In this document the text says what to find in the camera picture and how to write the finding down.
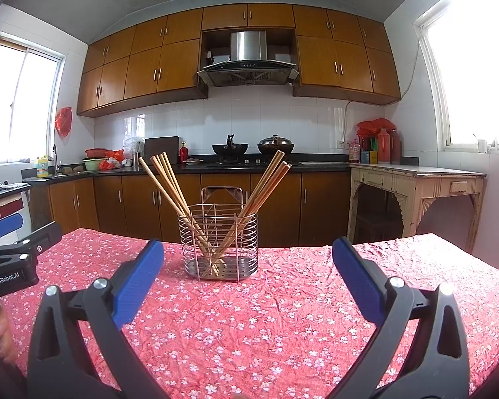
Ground steel range hood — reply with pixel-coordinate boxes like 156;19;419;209
197;30;299;88

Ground metal wire chopstick holder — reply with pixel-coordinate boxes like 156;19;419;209
178;186;259;282

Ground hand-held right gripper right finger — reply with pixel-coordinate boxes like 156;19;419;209
332;237;471;399

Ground person's left hand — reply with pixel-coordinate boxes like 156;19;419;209
0;305;19;364

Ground dark brown bottle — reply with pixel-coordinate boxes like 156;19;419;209
389;130;402;164

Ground black gas stove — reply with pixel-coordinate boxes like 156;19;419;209
207;159;294;169

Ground black kitchen countertop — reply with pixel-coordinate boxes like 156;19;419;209
22;154;420;183

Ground bright casement window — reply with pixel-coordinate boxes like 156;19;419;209
414;0;499;152

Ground sliding window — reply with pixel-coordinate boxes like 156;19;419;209
0;35;67;165

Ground dark cutting board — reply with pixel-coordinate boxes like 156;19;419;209
143;136;180;165

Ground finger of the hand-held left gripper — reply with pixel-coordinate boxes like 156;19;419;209
0;221;63;259
0;213;25;248

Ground hanging red plastic bag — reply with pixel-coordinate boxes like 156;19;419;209
55;107;73;137

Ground wooden base cabinets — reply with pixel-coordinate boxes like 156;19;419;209
27;171;352;248

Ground red floral tablecloth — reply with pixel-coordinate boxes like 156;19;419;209
0;228;499;399

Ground tall red bottle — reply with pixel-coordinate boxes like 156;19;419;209
376;128;391;164

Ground wooden wall cabinets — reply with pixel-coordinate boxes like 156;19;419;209
77;3;401;118

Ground lidded dark wok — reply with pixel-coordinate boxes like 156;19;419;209
257;134;294;154

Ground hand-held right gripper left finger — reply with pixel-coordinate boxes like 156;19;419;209
27;239;167;399

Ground crumpled red plastic bags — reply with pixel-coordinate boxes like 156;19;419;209
99;150;125;171

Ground cream wooden side table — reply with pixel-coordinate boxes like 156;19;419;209
347;163;487;254

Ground black wok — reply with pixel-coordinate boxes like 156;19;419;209
211;134;249;155

